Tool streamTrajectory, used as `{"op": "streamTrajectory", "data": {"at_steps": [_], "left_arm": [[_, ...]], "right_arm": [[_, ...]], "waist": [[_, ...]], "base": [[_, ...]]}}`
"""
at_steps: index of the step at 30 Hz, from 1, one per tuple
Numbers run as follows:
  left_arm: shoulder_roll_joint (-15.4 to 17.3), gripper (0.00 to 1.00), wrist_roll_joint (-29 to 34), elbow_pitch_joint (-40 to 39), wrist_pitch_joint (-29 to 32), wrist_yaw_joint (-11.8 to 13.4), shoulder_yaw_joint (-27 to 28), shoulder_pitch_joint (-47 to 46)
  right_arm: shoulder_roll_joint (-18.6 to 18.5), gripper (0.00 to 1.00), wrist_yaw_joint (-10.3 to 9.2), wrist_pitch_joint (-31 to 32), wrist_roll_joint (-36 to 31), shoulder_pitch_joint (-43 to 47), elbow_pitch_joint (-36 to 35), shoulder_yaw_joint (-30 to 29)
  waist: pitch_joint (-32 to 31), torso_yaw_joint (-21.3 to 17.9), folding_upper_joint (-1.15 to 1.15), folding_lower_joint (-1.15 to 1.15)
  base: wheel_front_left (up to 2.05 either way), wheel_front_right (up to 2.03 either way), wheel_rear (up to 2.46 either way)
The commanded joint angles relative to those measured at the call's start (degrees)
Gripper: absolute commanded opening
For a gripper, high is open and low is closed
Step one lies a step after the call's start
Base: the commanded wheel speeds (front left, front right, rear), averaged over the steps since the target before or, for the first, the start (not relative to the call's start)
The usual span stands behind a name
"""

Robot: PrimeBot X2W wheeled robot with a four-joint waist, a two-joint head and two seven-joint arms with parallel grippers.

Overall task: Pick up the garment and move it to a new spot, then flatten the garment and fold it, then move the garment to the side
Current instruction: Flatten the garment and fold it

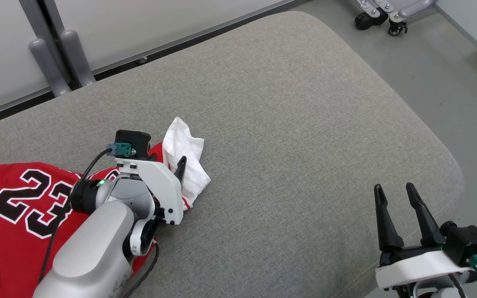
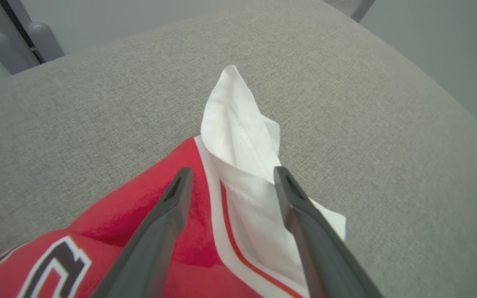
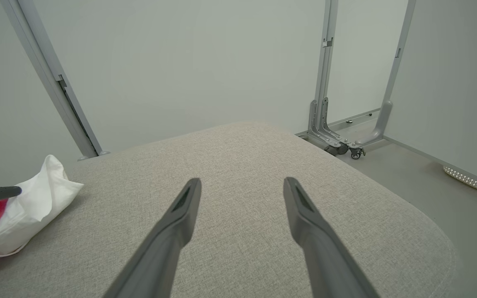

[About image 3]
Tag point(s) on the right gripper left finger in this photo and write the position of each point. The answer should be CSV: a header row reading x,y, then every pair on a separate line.
x,y
168,240

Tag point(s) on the white perforated basket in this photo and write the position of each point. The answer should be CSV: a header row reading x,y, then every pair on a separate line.
x,y
466,179

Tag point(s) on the grey fabric sofa seat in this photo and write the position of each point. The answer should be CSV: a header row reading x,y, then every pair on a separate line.
x,y
242,165

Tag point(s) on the red and white garment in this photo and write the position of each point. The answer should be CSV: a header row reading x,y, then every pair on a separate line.
x,y
35,207

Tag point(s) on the black caster wheel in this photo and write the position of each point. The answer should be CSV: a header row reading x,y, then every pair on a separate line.
x,y
356,154
338,149

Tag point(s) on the grey partition frame post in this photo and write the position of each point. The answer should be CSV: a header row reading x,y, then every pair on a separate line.
x,y
324,111
46,41
387,111
28,41
314,120

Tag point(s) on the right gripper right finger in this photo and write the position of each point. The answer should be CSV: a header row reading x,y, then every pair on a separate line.
x,y
317,244

